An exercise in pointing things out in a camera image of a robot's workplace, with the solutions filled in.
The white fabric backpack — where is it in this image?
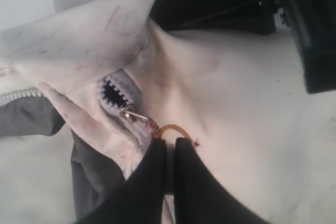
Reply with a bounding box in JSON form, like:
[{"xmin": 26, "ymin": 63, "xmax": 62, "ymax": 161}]
[{"xmin": 1, "ymin": 0, "xmax": 335, "ymax": 223}]

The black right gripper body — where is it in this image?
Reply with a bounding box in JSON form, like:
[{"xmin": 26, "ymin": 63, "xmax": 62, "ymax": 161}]
[{"xmin": 263, "ymin": 0, "xmax": 335, "ymax": 93}]

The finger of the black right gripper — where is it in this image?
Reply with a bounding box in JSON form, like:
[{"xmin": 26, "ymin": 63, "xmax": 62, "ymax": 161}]
[{"xmin": 150, "ymin": 0, "xmax": 276, "ymax": 35}]

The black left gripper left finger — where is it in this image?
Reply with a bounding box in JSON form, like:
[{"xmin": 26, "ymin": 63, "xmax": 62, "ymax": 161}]
[{"xmin": 77, "ymin": 138, "xmax": 173, "ymax": 224}]

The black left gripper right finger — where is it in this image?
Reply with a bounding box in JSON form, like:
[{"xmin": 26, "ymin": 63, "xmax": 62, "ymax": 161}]
[{"xmin": 165, "ymin": 138, "xmax": 262, "ymax": 223}]

